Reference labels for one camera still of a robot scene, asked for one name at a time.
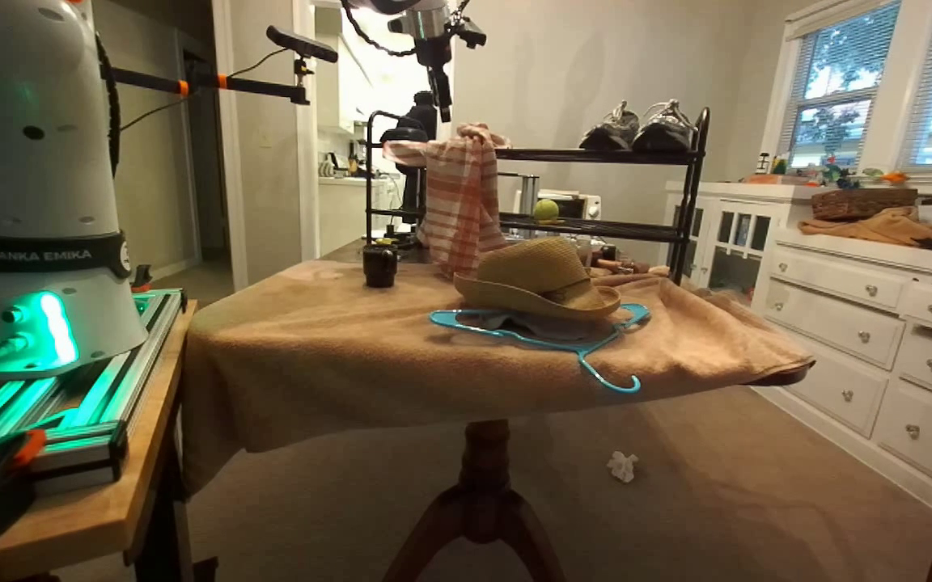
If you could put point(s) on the white dresser with drawers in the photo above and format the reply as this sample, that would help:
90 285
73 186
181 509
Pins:
899 356

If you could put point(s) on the wooden bench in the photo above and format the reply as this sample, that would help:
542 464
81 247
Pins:
97 518

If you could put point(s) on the yellow tennis ball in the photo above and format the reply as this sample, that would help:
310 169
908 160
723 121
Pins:
548 210

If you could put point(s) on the dark brown ceramic mug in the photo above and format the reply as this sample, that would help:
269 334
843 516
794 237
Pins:
381 266

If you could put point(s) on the crumpled white paper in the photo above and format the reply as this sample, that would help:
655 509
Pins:
621 465

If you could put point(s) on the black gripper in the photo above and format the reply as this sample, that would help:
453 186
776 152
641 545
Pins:
438 48

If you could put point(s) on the white glass door cabinet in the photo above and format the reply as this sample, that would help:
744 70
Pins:
736 243

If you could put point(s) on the white framed window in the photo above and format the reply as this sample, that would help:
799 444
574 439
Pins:
839 84

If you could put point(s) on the brown wicker basket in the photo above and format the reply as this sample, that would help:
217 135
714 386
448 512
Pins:
864 202

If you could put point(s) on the orange white striped tea towel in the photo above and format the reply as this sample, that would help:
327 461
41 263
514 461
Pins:
460 205

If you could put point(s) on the black metal shoe rack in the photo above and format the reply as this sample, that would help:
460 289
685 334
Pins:
596 156

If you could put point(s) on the woven straw hat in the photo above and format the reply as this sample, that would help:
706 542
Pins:
536 276

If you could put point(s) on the wooden table pedestal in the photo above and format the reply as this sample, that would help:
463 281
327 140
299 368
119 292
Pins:
483 496

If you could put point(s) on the brown tablecloth table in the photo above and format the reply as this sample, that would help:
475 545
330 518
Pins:
381 345

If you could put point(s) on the silver metal container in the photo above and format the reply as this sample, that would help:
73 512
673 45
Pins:
520 192

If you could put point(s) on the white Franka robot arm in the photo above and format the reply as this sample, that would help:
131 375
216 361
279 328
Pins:
34 163

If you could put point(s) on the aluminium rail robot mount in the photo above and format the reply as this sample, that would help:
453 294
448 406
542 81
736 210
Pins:
78 407

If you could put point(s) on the teal clothes hanger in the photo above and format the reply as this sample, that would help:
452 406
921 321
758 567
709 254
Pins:
607 373

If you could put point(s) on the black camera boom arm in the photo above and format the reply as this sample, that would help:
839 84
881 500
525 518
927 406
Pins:
261 84

